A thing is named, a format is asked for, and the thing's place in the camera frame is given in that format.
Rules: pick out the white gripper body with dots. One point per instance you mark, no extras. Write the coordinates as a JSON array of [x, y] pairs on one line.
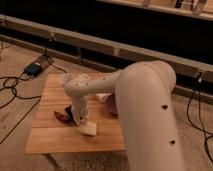
[[80, 110]]

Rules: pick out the white sponge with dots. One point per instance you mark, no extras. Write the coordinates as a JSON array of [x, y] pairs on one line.
[[88, 129]]

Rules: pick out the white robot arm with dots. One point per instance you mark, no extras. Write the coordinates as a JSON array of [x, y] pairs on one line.
[[144, 105]]

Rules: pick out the black smartphone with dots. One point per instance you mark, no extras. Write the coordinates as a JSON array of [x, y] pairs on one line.
[[69, 113]]

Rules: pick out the white plastic bottle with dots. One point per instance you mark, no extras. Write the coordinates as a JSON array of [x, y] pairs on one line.
[[101, 97]]

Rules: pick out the clear plastic cup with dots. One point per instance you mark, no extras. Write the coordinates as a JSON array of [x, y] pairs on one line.
[[65, 78]]

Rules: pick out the wooden table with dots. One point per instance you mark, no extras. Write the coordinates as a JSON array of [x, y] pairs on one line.
[[49, 135]]

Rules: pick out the black power adapter box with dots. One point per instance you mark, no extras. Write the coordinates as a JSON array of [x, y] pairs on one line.
[[33, 69]]

